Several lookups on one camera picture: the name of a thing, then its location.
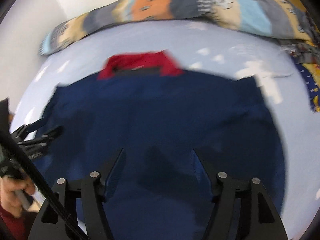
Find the patterned dark clothes pile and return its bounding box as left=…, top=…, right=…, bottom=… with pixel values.
left=279, top=16, right=319, bottom=112

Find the person's left hand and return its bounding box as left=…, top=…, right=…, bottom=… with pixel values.
left=1, top=176, right=35, bottom=218

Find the light blue bed sheet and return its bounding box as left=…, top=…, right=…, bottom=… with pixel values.
left=12, top=20, right=319, bottom=239

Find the black cable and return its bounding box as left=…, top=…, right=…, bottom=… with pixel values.
left=0, top=129, right=87, bottom=240

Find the navy work shirt red collar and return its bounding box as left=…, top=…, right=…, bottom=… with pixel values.
left=35, top=52, right=285, bottom=239

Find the striped cartoon-print quilt roll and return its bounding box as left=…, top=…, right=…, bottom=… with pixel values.
left=39, top=0, right=319, bottom=55

